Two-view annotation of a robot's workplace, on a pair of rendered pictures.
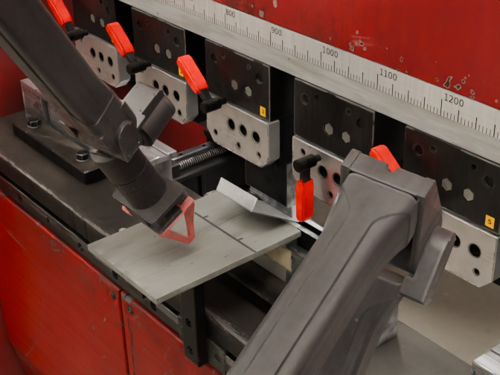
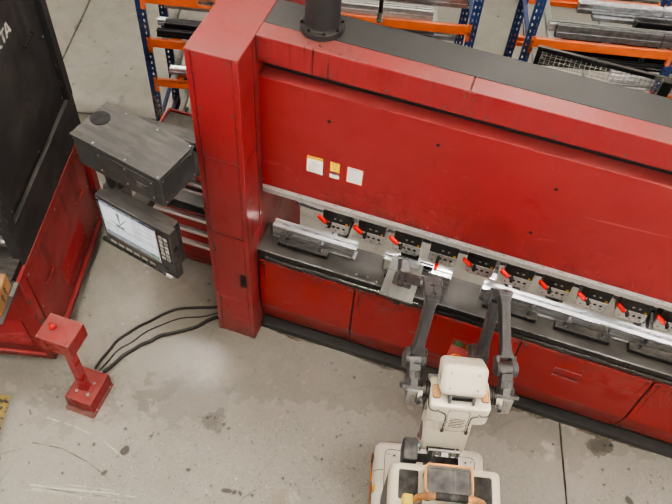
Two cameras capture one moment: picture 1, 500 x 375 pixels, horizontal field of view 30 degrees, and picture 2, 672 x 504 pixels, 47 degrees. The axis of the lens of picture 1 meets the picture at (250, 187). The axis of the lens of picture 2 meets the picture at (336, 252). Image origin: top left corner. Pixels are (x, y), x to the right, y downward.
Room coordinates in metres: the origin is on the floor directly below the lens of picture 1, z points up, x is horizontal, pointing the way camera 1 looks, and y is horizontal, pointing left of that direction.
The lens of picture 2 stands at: (-0.51, 1.81, 4.42)
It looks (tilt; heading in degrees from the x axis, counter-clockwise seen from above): 53 degrees down; 323
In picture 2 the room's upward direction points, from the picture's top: 5 degrees clockwise
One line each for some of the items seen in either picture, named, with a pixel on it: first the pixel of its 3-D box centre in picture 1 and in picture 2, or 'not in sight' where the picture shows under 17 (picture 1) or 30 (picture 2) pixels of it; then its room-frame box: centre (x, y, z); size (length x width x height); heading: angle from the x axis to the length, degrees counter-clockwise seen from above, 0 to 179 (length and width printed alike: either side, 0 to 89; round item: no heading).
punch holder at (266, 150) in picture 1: (257, 97); (408, 238); (1.28, -0.01, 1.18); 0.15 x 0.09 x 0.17; 39
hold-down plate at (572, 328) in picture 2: not in sight; (581, 332); (0.45, -0.61, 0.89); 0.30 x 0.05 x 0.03; 39
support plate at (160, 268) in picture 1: (195, 240); (401, 279); (1.17, 0.08, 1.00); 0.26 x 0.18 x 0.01; 129
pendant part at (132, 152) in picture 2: not in sight; (144, 200); (1.93, 1.16, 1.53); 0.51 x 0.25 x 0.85; 26
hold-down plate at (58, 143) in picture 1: (58, 148); (303, 247); (1.70, 0.39, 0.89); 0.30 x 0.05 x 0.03; 39
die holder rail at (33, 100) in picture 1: (94, 133); (315, 238); (1.70, 0.31, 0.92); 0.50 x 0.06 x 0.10; 39
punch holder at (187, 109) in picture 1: (179, 60); (373, 227); (1.44, 0.11, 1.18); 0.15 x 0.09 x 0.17; 39
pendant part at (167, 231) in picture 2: not in sight; (144, 230); (1.85, 1.22, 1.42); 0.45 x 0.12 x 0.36; 26
